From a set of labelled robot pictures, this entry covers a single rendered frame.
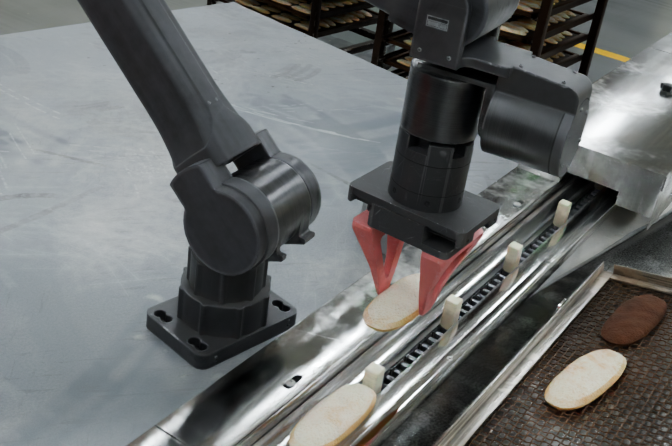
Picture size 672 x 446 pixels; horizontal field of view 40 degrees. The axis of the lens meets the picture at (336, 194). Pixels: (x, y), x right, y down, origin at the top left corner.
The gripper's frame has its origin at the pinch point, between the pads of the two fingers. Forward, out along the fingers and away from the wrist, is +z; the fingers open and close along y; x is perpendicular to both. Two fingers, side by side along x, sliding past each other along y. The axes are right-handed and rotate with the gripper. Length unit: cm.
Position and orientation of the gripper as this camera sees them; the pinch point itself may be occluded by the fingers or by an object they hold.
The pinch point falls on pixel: (405, 293)
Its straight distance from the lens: 75.5
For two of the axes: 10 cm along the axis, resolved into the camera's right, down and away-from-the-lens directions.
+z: -1.3, 8.8, 4.6
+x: 5.6, -3.2, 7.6
